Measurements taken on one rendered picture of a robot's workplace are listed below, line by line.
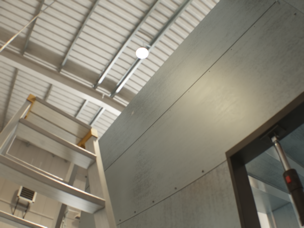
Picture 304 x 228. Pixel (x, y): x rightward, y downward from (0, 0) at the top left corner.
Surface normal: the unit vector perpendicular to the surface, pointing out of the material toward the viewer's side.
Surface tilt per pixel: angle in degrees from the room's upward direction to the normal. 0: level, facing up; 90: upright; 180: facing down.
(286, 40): 90
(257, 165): 180
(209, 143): 90
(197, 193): 90
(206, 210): 90
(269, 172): 180
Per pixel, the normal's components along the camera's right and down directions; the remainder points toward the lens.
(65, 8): 0.05, 0.71
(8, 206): 0.58, -0.60
